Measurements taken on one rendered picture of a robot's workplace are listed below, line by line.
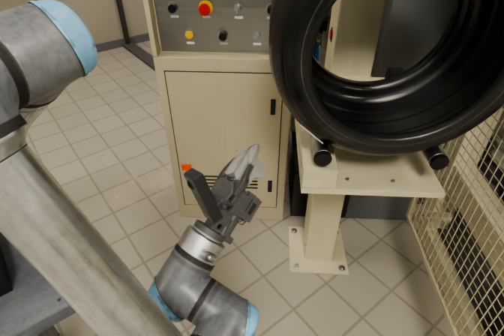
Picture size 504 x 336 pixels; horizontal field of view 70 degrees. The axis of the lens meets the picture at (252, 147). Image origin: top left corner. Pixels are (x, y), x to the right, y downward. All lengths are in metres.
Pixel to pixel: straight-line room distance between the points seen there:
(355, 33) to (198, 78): 0.65
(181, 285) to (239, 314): 0.12
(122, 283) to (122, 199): 1.63
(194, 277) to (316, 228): 0.97
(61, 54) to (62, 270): 0.28
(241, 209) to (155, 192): 1.46
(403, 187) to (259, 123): 0.74
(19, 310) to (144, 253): 0.87
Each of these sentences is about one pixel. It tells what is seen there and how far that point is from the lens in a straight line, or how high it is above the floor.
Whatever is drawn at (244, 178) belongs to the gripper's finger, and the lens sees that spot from 0.72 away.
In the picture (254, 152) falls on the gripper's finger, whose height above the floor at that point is 0.99.
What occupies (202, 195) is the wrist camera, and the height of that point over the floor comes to 0.96.
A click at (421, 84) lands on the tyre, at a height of 0.99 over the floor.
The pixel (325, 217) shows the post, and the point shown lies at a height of 0.30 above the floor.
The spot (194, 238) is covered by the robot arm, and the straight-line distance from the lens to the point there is 0.73.
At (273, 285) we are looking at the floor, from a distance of 1.72.
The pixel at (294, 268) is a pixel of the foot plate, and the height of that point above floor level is 0.01.
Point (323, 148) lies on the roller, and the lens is 0.89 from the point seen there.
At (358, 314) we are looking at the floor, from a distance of 1.71.
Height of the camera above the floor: 1.45
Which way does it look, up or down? 36 degrees down
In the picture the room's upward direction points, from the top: straight up
